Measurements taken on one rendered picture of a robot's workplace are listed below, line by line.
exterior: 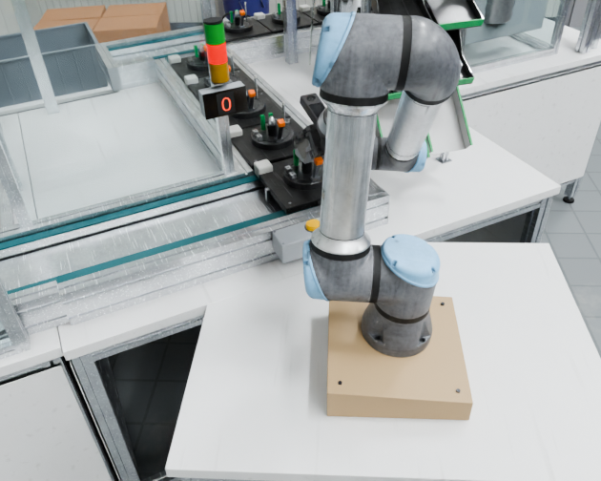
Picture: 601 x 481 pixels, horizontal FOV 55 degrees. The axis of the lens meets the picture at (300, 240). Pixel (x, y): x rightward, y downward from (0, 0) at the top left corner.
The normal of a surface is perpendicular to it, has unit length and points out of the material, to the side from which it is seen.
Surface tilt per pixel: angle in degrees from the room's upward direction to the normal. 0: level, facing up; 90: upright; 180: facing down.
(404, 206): 0
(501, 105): 90
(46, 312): 90
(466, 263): 0
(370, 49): 66
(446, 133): 45
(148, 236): 0
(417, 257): 11
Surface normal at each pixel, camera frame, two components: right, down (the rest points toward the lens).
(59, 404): 0.43, 0.55
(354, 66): -0.11, 0.51
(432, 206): -0.04, -0.79
